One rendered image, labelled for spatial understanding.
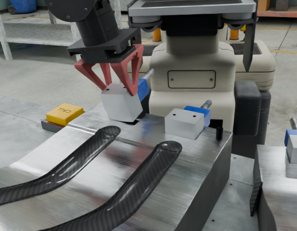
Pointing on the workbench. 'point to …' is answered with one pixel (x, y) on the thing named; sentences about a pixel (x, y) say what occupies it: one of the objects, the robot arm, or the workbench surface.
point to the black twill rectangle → (256, 191)
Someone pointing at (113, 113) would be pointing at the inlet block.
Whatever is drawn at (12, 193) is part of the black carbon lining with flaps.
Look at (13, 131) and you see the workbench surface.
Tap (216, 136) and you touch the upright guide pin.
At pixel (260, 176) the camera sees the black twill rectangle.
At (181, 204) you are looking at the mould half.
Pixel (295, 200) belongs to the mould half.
